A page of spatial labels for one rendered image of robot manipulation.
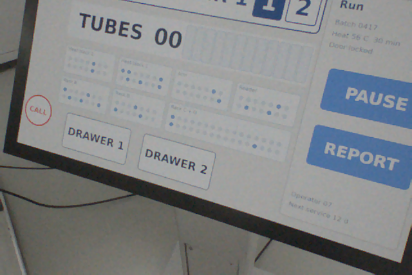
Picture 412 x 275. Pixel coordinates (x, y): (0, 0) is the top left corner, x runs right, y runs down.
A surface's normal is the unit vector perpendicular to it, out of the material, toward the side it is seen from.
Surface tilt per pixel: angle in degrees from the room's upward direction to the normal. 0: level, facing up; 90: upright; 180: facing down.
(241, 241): 90
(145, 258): 0
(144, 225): 0
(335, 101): 50
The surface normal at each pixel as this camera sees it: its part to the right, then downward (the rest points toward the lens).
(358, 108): -0.28, 0.06
